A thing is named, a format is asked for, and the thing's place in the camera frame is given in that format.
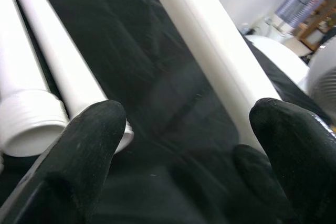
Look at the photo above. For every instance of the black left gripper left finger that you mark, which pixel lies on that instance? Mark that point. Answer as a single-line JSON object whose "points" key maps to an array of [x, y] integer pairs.
{"points": [[78, 155]]}

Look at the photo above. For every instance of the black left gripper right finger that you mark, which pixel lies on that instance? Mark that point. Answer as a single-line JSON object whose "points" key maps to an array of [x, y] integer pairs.
{"points": [[302, 161]]}

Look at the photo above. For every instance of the white floor fan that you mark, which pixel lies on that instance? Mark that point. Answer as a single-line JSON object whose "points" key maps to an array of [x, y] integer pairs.
{"points": [[278, 51]]}

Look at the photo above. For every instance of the black fabric table cover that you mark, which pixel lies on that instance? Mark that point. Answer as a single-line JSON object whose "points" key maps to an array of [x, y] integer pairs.
{"points": [[131, 51]]}

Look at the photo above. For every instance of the wooden shelf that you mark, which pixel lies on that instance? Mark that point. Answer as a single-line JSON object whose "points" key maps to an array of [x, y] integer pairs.
{"points": [[315, 30]]}

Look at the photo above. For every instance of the window with blinds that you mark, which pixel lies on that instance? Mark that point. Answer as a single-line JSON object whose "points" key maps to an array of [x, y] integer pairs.
{"points": [[291, 3]]}

